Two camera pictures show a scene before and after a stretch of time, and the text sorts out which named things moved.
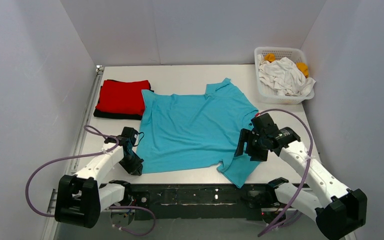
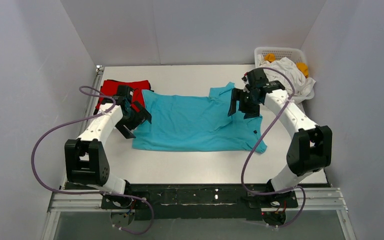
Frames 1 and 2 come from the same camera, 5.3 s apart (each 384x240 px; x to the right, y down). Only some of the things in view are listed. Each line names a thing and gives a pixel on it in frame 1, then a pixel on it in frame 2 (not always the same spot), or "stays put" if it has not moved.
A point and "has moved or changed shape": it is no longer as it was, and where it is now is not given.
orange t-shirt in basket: x=271 y=57 stays put
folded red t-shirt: x=123 y=97 stays put
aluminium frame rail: x=51 y=231 stays put
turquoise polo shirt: x=176 y=131 has moved or changed shape
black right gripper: x=251 y=144 -> x=243 y=101
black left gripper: x=134 y=163 -> x=134 y=119
